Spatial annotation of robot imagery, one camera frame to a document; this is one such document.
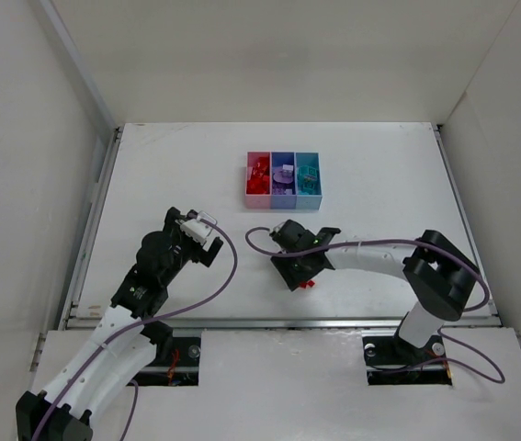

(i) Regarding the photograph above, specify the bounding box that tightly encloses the lilac square lego plate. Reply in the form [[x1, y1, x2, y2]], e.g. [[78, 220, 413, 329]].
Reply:
[[281, 164, 294, 176]]

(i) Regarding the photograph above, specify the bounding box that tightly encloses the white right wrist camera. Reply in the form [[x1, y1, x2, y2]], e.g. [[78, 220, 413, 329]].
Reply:
[[270, 221, 286, 237]]

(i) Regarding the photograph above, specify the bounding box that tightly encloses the small red lego slope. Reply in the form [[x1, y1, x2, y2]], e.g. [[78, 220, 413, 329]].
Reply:
[[299, 280, 315, 289]]

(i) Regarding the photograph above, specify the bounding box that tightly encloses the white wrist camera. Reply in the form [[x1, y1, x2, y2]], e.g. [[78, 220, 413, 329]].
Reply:
[[270, 221, 286, 237], [180, 210, 217, 245]]

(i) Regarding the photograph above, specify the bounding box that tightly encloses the purple square lego brick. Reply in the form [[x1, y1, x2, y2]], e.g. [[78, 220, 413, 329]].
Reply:
[[272, 183, 295, 196]]

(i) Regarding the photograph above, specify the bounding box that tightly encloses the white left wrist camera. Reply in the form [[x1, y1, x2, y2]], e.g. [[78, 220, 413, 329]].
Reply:
[[180, 210, 217, 245]]

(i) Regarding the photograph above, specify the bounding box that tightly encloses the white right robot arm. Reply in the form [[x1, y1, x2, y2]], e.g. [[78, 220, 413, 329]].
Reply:
[[269, 220, 480, 349]]

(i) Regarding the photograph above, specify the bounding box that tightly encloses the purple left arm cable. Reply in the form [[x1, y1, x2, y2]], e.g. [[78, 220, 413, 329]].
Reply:
[[32, 209, 239, 441]]

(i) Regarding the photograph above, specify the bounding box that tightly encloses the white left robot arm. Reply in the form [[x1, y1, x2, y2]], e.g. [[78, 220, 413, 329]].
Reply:
[[16, 208, 223, 440]]

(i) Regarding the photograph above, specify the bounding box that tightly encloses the red lego in pink bin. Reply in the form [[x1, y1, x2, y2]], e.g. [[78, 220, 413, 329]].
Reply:
[[246, 155, 270, 195]]

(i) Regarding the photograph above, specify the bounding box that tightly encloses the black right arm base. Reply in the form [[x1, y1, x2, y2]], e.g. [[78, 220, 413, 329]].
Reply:
[[362, 332, 452, 386]]

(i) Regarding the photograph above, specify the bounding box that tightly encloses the three-compartment colour sorting tray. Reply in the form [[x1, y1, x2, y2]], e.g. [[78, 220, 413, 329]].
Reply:
[[244, 152, 323, 211]]

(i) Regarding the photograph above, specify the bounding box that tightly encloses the teal heart lego piece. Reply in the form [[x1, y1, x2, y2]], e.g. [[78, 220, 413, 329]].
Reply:
[[297, 165, 320, 195]]

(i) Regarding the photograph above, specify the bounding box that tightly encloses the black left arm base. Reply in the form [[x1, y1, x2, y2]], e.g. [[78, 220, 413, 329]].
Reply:
[[133, 322, 202, 387]]

